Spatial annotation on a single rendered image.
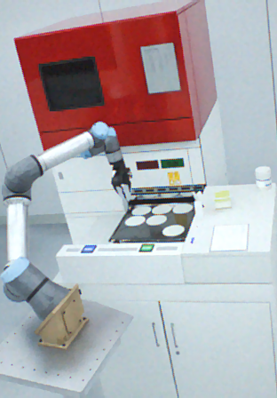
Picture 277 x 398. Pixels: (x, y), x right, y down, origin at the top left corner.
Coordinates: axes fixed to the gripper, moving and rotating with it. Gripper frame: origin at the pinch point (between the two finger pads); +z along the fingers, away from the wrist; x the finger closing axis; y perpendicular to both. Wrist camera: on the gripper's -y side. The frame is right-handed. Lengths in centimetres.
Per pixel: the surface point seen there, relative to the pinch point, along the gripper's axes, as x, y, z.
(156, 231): -14.3, -10.8, 13.8
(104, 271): 1.9, -40.5, 15.4
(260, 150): -44, 172, 40
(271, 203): -66, -1, 13
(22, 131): 149, 170, -20
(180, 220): -23.7, -1.3, 14.4
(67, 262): 17.4, -40.8, 8.8
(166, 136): -23.3, 14.7, -23.0
